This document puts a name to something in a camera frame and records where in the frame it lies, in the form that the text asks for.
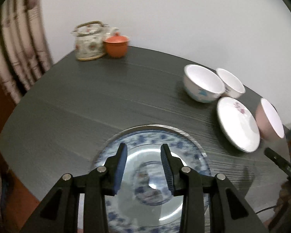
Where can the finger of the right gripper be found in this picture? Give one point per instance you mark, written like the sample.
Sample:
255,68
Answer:
283,164

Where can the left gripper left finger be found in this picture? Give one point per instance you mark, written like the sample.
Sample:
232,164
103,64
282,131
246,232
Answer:
103,181

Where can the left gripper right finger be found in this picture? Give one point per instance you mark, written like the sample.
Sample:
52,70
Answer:
185,182

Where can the large blue floral plate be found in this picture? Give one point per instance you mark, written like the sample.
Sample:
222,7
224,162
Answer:
144,203

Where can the large pink bowl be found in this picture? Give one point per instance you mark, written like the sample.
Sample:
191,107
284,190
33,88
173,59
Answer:
268,121

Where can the white plate pink roses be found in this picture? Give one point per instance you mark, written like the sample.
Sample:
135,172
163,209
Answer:
238,124

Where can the white bowl pink base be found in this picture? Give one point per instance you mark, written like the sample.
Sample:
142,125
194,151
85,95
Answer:
233,86

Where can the white bowl blue print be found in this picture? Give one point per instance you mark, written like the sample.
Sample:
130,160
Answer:
201,84

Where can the orange lidded cup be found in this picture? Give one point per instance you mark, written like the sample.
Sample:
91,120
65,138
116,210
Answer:
116,46

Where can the floral ceramic teapot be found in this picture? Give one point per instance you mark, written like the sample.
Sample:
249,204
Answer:
89,38

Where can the beige patterned curtain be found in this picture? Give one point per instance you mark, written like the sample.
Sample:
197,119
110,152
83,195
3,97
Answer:
24,52

